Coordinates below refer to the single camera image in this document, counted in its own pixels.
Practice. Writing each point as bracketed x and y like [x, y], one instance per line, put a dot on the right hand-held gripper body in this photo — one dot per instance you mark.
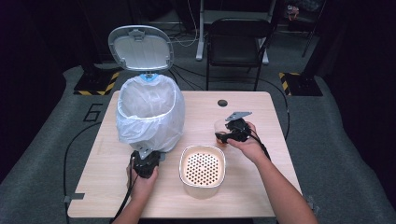
[239, 129]

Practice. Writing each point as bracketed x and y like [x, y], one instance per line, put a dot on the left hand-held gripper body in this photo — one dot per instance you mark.
[146, 165]

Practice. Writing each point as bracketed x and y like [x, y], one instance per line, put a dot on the clear plastic cup brown liquid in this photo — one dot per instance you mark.
[219, 126]

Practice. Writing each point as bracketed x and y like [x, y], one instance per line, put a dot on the trash bin with white bag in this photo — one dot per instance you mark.
[149, 127]

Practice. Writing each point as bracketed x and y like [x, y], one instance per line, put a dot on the grey lidded trash bin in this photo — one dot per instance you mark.
[140, 49]

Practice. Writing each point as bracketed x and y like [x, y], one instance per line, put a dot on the person's left hand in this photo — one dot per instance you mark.
[143, 186]

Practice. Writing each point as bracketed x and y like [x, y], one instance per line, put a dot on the person's right hand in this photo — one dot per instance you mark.
[252, 147]

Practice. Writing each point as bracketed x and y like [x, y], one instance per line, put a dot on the white perforated strainer container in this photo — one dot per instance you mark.
[202, 169]

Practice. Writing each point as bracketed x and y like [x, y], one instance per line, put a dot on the black stand striped base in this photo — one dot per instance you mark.
[93, 84]
[303, 84]

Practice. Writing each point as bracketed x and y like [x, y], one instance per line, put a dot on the grey tape strip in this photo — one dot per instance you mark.
[74, 196]

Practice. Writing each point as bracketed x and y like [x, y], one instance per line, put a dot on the black folding chair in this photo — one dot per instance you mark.
[200, 37]
[236, 46]

